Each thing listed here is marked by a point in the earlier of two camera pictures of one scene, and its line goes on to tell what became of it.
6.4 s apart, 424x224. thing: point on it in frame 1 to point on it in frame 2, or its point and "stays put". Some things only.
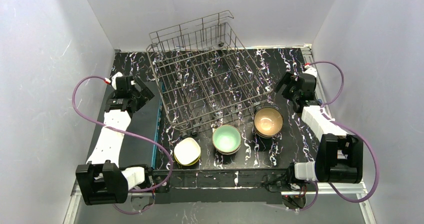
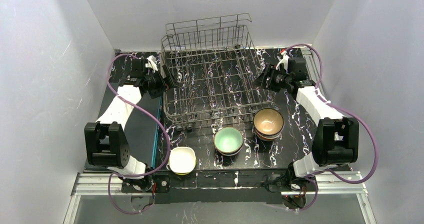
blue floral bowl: x=227 y=153 stays put
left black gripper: x=139 y=94 to x=164 y=77
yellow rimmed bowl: x=186 y=164 to x=178 y=173
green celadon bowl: x=226 y=138 stays put
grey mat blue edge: x=134 y=151 stays put
